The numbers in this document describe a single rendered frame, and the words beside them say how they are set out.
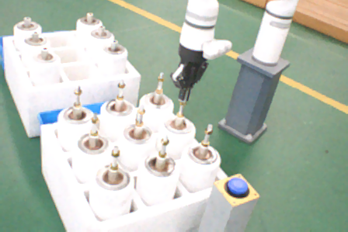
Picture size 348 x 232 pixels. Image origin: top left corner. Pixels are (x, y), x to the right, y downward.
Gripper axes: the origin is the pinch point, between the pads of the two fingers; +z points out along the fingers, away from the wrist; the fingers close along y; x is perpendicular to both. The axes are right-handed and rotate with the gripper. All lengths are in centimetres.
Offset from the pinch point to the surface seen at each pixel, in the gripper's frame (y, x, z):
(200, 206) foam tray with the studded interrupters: 9.9, 17.2, 19.9
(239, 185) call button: 14.7, 26.0, 2.2
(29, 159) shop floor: 22, -36, 35
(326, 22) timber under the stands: -186, -19, 28
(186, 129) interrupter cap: 0.0, 2.5, 9.7
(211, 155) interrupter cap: 3.2, 13.0, 9.9
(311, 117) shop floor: -80, 16, 35
